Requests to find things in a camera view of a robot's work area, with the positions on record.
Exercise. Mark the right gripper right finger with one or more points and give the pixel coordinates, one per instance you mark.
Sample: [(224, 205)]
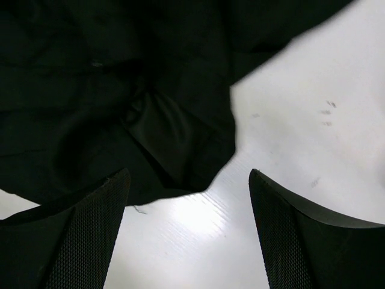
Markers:
[(305, 245)]

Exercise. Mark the black skirt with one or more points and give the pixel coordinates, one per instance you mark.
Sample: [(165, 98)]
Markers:
[(92, 87)]

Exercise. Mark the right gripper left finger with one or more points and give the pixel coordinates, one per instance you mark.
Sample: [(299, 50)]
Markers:
[(66, 243)]

